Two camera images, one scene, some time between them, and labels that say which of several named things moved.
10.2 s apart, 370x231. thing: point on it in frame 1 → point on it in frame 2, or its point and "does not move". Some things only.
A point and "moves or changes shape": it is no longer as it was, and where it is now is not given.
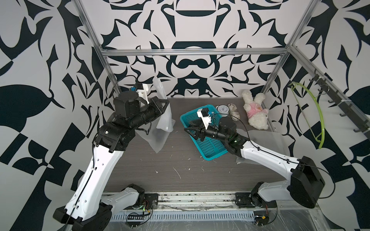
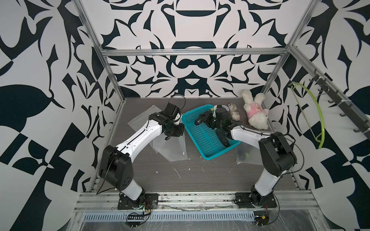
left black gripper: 152,105 → 179,133
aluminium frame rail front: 217,203 does not move
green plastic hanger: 322,141 does not move
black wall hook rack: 364,125 does not move
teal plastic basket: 210,147 does not move
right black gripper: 201,130 → 205,119
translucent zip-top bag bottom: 164,124 moves or changes shape
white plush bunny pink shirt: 257,114 does not move
